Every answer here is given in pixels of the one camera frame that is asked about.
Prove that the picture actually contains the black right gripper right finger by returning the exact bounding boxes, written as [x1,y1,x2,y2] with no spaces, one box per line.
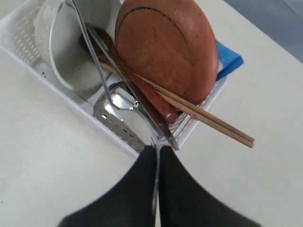
[158,146,258,227]

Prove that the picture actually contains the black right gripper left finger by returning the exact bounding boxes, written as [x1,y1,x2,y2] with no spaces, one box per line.
[59,146,157,227]

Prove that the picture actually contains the silver table knife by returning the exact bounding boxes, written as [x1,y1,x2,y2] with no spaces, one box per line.
[83,23,179,150]

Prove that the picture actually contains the brown wooden spoon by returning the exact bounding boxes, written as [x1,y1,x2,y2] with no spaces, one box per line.
[94,28,178,123]

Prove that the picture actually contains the white perforated plastic basket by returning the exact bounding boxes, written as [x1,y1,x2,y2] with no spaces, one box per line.
[0,0,229,158]

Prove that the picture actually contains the blue cloth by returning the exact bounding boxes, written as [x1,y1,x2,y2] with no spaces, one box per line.
[216,40,244,81]

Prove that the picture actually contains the silver metal fork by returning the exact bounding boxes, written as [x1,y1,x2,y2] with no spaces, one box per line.
[73,3,160,217]

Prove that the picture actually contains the lower wooden chopstick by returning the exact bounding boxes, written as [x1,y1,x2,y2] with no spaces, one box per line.
[100,61,254,149]

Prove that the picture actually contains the brown wooden plate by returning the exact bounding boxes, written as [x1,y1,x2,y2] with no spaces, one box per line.
[115,0,219,105]

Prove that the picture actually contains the white speckled ceramic bowl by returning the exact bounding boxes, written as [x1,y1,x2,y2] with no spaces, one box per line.
[34,0,123,92]

